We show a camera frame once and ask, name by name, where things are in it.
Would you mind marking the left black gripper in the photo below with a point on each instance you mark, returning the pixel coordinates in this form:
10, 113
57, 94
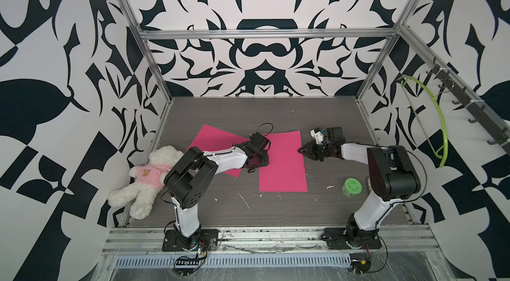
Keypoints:
265, 160

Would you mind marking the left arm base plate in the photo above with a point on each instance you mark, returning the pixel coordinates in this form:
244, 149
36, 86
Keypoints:
203, 239

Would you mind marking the black wall hook rail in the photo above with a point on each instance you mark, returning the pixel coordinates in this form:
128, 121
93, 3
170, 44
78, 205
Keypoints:
466, 98

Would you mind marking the right small electronics board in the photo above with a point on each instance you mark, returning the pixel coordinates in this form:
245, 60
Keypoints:
360, 266

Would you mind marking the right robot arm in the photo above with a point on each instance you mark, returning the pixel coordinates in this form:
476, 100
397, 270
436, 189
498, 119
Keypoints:
392, 176

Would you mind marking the green lidded jar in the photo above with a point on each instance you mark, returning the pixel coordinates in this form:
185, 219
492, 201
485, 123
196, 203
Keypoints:
352, 187

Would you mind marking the green hoop hanger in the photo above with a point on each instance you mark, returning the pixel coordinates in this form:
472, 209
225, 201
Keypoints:
426, 109

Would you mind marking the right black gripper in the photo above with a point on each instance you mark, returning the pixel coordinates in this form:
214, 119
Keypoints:
310, 150

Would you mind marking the left small electronics board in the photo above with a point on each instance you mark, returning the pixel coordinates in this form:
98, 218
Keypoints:
188, 263

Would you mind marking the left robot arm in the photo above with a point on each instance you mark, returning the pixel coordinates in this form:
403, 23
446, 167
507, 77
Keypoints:
192, 175

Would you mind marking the white teddy bear pink shirt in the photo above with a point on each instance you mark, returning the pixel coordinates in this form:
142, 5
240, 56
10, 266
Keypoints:
148, 182

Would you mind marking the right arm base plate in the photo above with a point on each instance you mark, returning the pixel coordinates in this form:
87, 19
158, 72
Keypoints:
350, 239

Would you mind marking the small electronics board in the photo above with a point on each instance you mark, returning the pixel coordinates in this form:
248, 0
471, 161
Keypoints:
188, 263
360, 266

